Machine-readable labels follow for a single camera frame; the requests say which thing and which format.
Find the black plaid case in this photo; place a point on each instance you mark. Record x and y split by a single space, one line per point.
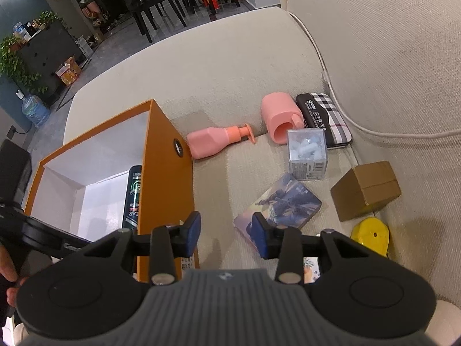
335 122

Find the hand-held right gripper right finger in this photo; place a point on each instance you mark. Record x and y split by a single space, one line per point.
259 238

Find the pink silicone cup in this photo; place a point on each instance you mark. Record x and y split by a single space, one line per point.
277 111

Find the dark cabinet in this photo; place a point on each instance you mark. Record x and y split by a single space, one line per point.
46 54

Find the white printed box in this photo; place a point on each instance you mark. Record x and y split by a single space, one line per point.
310 270

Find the pink pump bottle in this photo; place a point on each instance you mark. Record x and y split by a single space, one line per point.
209 142

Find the wall outlet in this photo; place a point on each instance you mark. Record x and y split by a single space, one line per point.
11 132

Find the illustrated card booklet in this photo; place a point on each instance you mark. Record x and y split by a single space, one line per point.
288 198

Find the white basket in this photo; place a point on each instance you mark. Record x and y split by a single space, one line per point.
85 46

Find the trailing green plant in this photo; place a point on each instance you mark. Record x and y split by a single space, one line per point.
16 65

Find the dark green bottle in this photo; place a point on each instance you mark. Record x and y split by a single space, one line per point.
133 194

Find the clear box of blue pieces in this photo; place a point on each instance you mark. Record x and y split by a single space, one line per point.
306 155

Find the person's left hand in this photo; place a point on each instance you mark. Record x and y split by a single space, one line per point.
8 263

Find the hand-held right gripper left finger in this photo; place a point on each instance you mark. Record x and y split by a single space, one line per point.
191 235

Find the beige sofa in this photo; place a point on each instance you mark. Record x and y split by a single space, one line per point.
234 61

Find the blue water jug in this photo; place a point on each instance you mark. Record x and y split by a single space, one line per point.
35 110

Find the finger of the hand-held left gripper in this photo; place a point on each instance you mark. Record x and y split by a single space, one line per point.
61 239

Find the brown cardboard box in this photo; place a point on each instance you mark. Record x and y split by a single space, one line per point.
363 191

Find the orange storage box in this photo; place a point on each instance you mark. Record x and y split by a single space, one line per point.
162 158

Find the small green plant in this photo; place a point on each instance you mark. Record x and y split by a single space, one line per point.
46 18

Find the yellow tape measure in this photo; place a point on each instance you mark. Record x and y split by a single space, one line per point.
371 236

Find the orange cardboard carton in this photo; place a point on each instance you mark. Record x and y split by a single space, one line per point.
68 72

